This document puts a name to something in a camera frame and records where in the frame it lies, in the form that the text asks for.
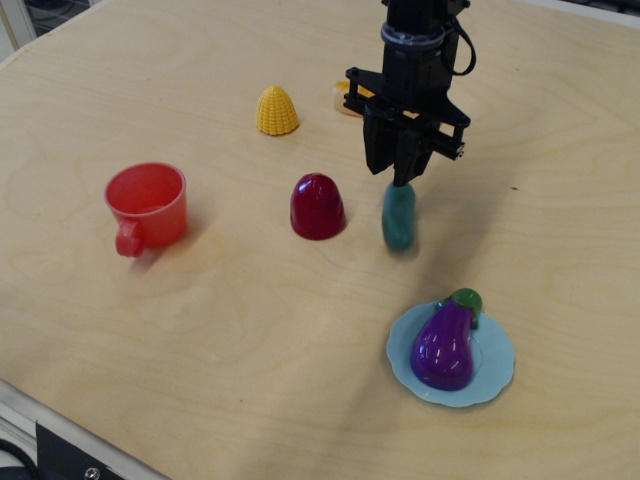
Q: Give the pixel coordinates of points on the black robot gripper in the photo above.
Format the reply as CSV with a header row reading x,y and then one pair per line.
x,y
410,116

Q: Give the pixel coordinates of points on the purple toy eggplant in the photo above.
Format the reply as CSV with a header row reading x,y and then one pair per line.
x,y
441,356

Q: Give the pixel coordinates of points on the toy bread loaf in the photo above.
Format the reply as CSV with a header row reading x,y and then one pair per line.
x,y
340,90

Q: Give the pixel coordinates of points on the light blue toy plate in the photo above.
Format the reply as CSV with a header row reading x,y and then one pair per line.
x,y
492,351

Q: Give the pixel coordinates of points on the dark red toy dome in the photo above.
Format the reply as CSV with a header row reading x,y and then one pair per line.
x,y
316,208

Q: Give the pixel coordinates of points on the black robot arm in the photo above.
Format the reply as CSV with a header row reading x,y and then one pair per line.
x,y
420,17

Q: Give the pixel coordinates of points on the red plastic toy cup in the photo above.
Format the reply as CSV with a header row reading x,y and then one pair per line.
x,y
148,201

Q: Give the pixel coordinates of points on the black corner bracket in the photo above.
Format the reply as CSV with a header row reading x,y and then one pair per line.
x,y
59,459

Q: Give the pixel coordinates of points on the green toy cucumber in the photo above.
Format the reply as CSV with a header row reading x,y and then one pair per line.
x,y
398,217

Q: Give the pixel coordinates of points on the yellow toy corn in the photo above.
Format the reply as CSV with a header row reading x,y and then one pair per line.
x,y
275,112

